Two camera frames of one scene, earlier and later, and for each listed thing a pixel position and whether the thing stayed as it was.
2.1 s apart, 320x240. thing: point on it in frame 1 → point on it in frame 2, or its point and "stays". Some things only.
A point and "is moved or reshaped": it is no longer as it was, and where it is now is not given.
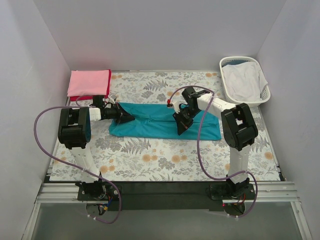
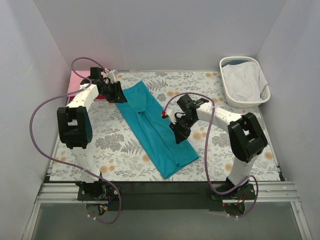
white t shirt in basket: (243, 81) stays
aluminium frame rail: (265, 192) stays
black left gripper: (120, 113) → (114, 91)
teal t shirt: (154, 120) is moved or reshaped
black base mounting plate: (125, 196) stays
